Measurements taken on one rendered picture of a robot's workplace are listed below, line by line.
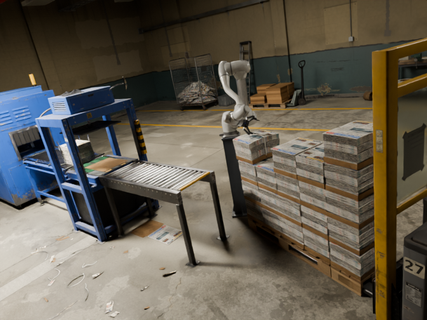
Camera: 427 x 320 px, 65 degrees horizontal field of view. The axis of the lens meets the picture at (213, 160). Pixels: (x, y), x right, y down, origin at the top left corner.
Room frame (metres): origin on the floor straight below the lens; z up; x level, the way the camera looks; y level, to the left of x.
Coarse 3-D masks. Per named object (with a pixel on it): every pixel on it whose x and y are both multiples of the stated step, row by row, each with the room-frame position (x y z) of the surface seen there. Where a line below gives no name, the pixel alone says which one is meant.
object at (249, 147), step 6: (234, 138) 3.33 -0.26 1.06; (240, 138) 3.28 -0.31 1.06; (246, 138) 3.24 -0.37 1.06; (252, 138) 3.20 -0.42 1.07; (258, 138) 3.16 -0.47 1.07; (234, 144) 3.31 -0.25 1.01; (240, 144) 3.21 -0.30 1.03; (246, 144) 3.12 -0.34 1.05; (252, 144) 3.10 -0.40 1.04; (258, 144) 3.13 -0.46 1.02; (240, 150) 3.25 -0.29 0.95; (246, 150) 3.15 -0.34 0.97; (252, 150) 3.10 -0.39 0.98; (258, 150) 3.13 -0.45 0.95; (240, 156) 3.27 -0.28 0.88; (246, 156) 3.18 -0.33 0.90; (252, 156) 3.10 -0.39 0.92; (258, 156) 3.13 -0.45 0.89
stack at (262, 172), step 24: (240, 168) 3.29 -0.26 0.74; (264, 168) 2.94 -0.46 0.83; (264, 192) 2.97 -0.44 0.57; (288, 192) 2.66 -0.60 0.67; (312, 192) 2.42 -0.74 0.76; (264, 216) 3.02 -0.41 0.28; (288, 216) 2.69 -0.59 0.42; (312, 216) 2.43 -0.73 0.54; (288, 240) 2.73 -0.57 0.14; (312, 240) 2.45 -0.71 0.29; (312, 264) 2.47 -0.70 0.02
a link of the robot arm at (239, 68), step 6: (240, 60) 3.50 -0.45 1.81; (234, 66) 3.45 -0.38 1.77; (240, 66) 3.45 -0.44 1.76; (246, 66) 3.45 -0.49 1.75; (234, 72) 3.46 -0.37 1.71; (240, 72) 3.46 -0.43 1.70; (246, 72) 3.47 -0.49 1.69; (240, 78) 3.48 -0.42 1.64; (240, 84) 3.52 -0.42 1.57; (246, 84) 3.55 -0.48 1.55; (240, 90) 3.54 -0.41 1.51; (246, 90) 3.56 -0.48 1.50; (240, 96) 3.57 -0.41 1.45; (246, 96) 3.57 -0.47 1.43; (246, 102) 3.58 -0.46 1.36; (252, 114) 3.63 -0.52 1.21; (252, 120) 3.61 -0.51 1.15; (240, 126) 3.65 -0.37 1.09
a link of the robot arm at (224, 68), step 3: (219, 63) 3.55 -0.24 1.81; (222, 63) 3.51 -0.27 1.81; (225, 63) 3.50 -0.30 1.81; (228, 63) 3.49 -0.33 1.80; (219, 66) 3.52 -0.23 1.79; (222, 66) 3.49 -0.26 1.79; (225, 66) 3.48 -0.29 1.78; (228, 66) 3.47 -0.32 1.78; (219, 69) 3.50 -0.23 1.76; (222, 69) 3.47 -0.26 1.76; (225, 69) 3.46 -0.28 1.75; (228, 69) 3.46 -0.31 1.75; (231, 69) 3.46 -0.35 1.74; (219, 72) 3.48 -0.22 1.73; (222, 72) 3.45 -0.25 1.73; (225, 72) 3.45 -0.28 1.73; (228, 72) 3.46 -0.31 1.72; (231, 72) 3.46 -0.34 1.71; (219, 75) 3.48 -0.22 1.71; (231, 75) 3.50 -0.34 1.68
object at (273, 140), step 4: (256, 132) 3.40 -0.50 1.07; (260, 132) 3.38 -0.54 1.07; (264, 132) 3.35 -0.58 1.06; (268, 132) 3.33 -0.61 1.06; (272, 132) 3.32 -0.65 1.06; (268, 136) 3.20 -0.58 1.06; (272, 136) 3.22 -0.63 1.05; (276, 136) 3.24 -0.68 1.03; (268, 140) 3.19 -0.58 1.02; (272, 140) 3.22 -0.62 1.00; (276, 140) 3.24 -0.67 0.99; (268, 144) 3.19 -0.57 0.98; (272, 144) 3.21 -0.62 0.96; (276, 144) 3.24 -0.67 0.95; (268, 148) 3.20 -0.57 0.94; (268, 152) 3.19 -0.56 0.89
